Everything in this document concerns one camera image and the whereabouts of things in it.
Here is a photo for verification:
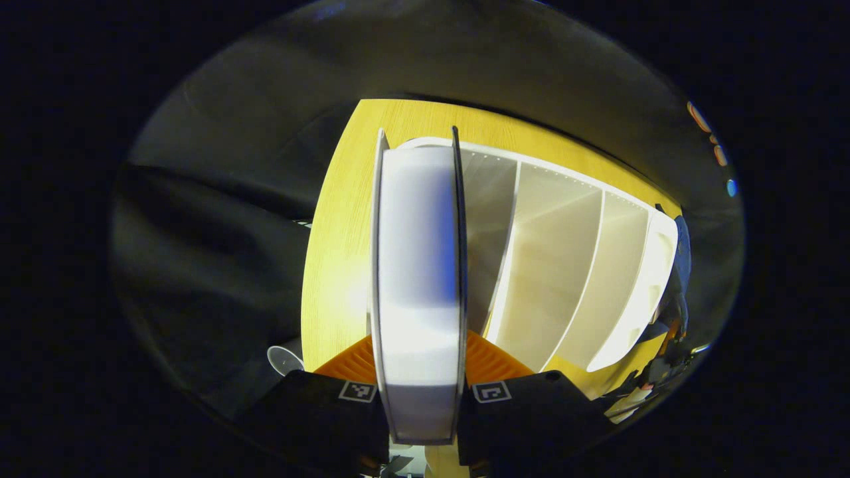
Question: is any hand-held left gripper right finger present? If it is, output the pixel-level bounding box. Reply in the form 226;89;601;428
458;330;615;478

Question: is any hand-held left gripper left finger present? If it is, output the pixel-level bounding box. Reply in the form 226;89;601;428
239;334;391;478

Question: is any blue schoolbag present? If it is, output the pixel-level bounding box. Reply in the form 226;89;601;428
654;204;693;339

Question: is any white plastic bookshelf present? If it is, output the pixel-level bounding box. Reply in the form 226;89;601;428
367;136;679;374

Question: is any black cover book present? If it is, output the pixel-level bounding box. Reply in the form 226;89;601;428
369;126;469;447

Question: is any white round object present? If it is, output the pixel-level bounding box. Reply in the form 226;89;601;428
267;345;306;377

